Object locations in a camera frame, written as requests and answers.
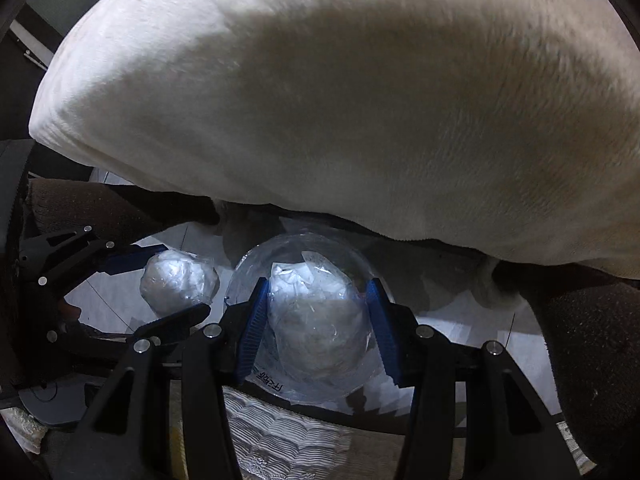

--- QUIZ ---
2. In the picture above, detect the cream fleece blanket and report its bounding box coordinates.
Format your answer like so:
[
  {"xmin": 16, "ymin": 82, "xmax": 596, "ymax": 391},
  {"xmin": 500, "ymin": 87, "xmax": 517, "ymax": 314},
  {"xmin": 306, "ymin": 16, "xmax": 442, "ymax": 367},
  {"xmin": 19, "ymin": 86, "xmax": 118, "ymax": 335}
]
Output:
[{"xmin": 29, "ymin": 0, "xmax": 640, "ymax": 281}]

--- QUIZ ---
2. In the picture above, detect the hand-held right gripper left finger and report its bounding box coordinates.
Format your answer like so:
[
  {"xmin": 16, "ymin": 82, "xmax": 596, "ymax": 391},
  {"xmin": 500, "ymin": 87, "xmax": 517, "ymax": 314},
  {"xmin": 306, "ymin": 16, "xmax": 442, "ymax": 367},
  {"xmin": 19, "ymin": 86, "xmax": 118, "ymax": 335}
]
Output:
[{"xmin": 75, "ymin": 276, "xmax": 272, "ymax": 480}]

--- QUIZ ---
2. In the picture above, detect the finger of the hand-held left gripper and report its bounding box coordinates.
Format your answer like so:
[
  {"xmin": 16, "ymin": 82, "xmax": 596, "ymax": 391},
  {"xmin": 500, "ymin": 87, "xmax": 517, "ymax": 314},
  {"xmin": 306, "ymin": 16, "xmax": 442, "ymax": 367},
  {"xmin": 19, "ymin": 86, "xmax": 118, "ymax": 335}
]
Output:
[
  {"xmin": 20, "ymin": 227, "xmax": 168, "ymax": 286},
  {"xmin": 45, "ymin": 304, "xmax": 211, "ymax": 346}
]

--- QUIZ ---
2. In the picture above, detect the striped white cloth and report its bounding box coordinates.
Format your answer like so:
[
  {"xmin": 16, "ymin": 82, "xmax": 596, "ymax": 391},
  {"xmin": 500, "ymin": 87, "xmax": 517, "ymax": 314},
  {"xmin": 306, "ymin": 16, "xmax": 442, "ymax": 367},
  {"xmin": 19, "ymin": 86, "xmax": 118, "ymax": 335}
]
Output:
[{"xmin": 222, "ymin": 387, "xmax": 353, "ymax": 480}]

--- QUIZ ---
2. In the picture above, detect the person's left hand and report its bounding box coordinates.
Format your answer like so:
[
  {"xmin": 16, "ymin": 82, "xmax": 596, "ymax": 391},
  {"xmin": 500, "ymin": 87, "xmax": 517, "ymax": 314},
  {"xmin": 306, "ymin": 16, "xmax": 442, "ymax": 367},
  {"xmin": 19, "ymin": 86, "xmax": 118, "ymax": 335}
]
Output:
[{"xmin": 56, "ymin": 300, "xmax": 83, "ymax": 333}]

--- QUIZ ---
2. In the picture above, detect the clear plastic jar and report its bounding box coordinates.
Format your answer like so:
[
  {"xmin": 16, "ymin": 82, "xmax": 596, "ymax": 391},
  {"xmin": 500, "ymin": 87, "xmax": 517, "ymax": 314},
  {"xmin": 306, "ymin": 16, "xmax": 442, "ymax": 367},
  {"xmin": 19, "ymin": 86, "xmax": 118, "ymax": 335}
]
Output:
[{"xmin": 226, "ymin": 232, "xmax": 397, "ymax": 403}]

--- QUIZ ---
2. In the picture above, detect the dark brown cloth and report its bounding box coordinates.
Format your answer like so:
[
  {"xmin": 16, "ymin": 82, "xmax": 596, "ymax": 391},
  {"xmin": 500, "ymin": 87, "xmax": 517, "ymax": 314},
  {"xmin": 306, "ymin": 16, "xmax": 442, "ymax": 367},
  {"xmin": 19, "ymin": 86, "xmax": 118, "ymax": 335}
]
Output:
[
  {"xmin": 492, "ymin": 260, "xmax": 640, "ymax": 466},
  {"xmin": 27, "ymin": 179, "xmax": 221, "ymax": 246}
]

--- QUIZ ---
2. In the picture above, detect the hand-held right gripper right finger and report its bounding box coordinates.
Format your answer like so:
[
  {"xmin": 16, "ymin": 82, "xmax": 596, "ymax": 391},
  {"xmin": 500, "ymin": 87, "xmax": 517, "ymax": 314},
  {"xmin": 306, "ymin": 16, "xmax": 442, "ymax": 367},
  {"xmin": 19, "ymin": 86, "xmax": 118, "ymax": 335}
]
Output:
[{"xmin": 365, "ymin": 278, "xmax": 568, "ymax": 480}]

